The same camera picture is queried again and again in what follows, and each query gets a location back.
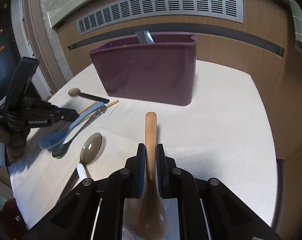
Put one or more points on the light blue plastic spoon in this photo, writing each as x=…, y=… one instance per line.
x=54, y=139

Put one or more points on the grey ventilation grille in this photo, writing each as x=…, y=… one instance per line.
x=124, y=10

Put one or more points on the small steel spoon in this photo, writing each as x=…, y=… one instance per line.
x=144, y=37

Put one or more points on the gloved left hand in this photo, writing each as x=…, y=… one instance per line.
x=15, y=142

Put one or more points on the maroon plastic utensil holder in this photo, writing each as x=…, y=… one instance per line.
x=163, y=71

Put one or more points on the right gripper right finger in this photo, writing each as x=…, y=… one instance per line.
x=207, y=209

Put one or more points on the wooden spoon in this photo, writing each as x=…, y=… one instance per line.
x=152, y=219

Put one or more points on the black handled metal spoon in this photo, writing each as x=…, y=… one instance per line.
x=74, y=92

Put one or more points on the dark steel spoon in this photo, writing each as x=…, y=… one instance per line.
x=61, y=150

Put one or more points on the wooden chopstick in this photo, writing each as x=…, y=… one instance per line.
x=96, y=105

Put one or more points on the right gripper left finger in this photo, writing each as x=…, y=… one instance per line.
x=94, y=209

